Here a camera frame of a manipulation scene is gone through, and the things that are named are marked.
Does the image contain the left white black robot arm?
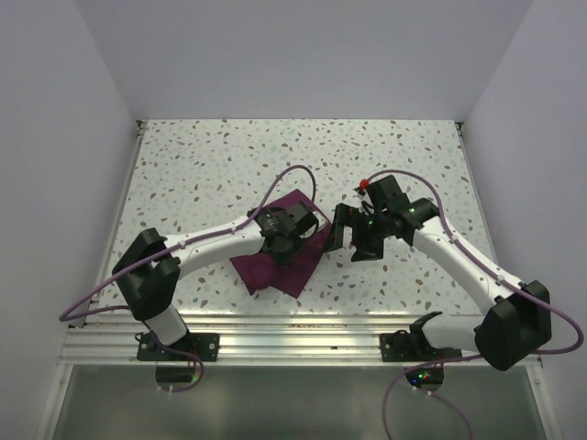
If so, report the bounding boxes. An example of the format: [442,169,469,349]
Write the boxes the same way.
[113,202,327,360]

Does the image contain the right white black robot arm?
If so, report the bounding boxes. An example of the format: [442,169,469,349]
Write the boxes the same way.
[325,175,551,371]

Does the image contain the purple cable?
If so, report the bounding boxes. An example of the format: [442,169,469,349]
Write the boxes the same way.
[58,164,317,393]
[366,169,584,440]

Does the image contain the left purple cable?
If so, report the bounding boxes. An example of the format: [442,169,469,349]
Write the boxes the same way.
[58,164,317,393]

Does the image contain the purple cloth mat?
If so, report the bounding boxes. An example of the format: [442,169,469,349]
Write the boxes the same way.
[228,187,329,299]

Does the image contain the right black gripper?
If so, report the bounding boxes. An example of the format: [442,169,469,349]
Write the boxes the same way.
[323,203,390,262]

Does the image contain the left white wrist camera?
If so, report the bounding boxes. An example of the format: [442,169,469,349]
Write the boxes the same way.
[313,211,330,234]

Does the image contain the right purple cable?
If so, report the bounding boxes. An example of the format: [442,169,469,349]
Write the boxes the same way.
[366,169,584,440]

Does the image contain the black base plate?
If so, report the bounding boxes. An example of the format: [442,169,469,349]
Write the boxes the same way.
[135,333,220,362]
[379,330,462,362]

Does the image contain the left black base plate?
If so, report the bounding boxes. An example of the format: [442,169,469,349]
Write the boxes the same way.
[135,333,220,362]

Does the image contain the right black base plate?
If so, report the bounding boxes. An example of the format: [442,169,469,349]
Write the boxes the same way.
[379,330,462,362]

